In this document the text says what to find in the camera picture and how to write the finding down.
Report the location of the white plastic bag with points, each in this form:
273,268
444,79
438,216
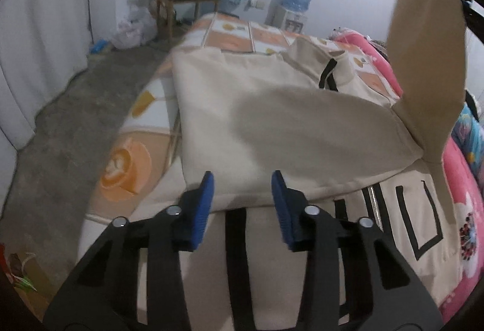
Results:
139,28

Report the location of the orange checked bed sheet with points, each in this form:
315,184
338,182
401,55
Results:
151,137

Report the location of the blue patterned cloth bundle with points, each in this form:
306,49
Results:
468,134

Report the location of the white water dispenser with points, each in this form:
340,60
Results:
287,20

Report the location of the pink floral blanket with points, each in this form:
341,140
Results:
468,202

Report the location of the cream jacket with black trim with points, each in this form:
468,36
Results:
336,134

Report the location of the small blue floor object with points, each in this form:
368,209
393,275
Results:
99,46

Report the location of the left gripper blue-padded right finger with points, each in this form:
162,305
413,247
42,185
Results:
355,277

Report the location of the white curtain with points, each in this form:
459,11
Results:
44,43

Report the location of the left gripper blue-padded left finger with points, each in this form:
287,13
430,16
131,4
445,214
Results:
130,277

